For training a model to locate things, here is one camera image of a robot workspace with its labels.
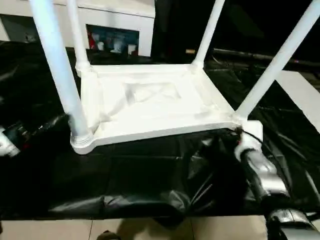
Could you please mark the white plastic table top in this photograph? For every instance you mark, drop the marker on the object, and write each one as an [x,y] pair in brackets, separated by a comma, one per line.
[150,100]

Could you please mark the white cabinet with glass doors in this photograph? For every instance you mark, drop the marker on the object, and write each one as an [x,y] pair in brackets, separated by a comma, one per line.
[112,15]

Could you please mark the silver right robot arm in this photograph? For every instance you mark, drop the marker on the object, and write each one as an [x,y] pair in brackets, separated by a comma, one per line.
[267,175]

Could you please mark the black metal rod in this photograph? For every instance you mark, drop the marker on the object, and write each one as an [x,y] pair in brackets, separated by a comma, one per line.
[250,55]

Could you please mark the black work mat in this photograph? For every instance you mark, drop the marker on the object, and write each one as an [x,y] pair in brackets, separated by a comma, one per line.
[137,175]

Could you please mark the white plastic table leg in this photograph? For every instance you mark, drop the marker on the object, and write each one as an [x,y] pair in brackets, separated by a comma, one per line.
[57,62]
[275,62]
[207,32]
[77,32]

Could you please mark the white mug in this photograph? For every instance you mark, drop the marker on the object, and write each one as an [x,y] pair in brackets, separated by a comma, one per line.
[100,45]
[131,48]

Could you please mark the white flat board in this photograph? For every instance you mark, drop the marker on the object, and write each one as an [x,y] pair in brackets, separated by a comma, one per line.
[297,92]

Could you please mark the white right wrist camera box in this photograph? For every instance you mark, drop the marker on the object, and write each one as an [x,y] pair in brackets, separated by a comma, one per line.
[252,132]

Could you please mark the black case with yellow label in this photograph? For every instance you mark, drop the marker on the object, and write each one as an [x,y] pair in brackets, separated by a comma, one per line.
[182,25]

